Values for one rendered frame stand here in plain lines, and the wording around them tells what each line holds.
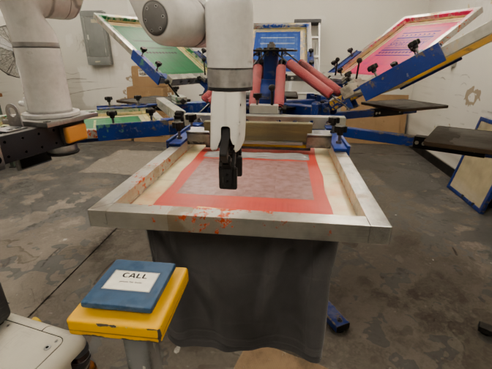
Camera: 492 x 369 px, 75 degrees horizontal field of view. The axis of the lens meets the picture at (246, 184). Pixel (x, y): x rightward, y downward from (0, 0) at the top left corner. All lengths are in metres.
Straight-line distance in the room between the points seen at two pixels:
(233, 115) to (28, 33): 0.53
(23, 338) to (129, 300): 1.13
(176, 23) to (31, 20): 0.44
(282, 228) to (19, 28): 0.70
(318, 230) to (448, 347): 1.40
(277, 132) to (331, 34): 4.23
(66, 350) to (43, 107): 0.92
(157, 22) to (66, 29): 5.82
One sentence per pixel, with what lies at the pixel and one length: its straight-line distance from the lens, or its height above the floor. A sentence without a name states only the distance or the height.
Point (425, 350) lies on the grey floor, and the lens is 1.87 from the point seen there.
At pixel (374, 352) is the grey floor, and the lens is 1.77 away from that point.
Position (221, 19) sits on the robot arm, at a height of 1.32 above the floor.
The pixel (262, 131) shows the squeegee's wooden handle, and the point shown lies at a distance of 1.14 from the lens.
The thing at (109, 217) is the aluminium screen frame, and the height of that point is 0.97.
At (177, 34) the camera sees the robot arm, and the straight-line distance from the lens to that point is 0.53.
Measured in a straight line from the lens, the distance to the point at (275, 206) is 0.73.
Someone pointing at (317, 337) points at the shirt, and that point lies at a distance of 0.91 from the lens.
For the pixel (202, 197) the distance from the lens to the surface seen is 0.78.
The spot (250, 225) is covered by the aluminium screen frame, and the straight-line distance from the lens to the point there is 0.61.
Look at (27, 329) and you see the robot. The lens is 1.62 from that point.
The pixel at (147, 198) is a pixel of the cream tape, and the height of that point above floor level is 0.96.
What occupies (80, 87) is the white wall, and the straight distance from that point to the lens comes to 6.31.
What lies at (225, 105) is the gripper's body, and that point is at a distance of 0.51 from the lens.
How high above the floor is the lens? 1.27
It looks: 22 degrees down
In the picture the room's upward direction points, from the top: straight up
